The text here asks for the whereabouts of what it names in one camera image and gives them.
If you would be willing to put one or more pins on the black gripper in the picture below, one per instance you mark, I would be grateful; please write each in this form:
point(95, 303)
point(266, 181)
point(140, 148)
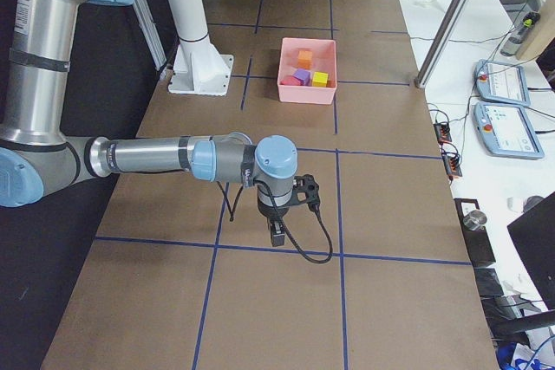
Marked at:
point(270, 212)

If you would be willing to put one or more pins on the purple foam block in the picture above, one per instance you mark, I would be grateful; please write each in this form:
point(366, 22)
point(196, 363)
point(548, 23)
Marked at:
point(303, 75)

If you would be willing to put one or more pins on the yellow foam block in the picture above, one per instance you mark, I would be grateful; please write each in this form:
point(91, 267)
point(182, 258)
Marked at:
point(320, 79)

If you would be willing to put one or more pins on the orange foam block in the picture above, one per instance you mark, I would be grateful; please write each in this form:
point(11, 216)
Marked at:
point(304, 59)

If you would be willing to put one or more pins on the pink foam block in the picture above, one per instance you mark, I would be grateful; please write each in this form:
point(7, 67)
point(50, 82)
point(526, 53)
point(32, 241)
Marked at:
point(291, 81)

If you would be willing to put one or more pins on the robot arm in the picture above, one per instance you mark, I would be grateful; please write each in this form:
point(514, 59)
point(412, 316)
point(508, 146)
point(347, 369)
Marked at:
point(109, 92)

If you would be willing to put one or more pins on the pink plastic bin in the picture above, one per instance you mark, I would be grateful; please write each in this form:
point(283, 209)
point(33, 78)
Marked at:
point(324, 60)

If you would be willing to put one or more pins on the lower orange connector box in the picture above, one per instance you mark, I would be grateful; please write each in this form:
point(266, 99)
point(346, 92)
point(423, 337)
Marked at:
point(451, 161)

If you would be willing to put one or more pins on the orange connector box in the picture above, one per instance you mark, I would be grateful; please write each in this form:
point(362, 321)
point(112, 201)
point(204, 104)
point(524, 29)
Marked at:
point(451, 161)
point(442, 132)

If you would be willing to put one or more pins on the upper orange connector box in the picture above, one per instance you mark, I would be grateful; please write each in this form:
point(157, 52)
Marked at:
point(442, 132)

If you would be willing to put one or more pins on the metal cylinder weight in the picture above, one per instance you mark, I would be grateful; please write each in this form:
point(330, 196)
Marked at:
point(474, 220)

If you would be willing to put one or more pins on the black box under cylinder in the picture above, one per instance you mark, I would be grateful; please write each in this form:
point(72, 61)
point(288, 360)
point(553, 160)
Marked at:
point(477, 241)

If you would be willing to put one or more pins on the lower teach pendant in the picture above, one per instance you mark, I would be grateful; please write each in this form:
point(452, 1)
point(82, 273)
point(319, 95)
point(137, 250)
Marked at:
point(506, 131)

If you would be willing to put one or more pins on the teach pendant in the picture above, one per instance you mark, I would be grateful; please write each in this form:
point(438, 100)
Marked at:
point(501, 82)
point(506, 131)

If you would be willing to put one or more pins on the black monitor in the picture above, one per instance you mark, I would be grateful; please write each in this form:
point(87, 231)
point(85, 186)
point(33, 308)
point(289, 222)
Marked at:
point(533, 238)

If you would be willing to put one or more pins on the upper teach pendant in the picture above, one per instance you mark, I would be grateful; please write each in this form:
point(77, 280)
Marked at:
point(501, 82)

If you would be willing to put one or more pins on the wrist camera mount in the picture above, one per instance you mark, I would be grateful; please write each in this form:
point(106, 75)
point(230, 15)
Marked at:
point(305, 191)

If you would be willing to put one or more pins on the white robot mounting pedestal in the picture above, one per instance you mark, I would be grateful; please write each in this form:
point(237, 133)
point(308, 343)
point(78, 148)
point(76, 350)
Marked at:
point(198, 67)

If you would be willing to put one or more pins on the aluminium frame post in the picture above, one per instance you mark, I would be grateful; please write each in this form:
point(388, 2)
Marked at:
point(448, 23)

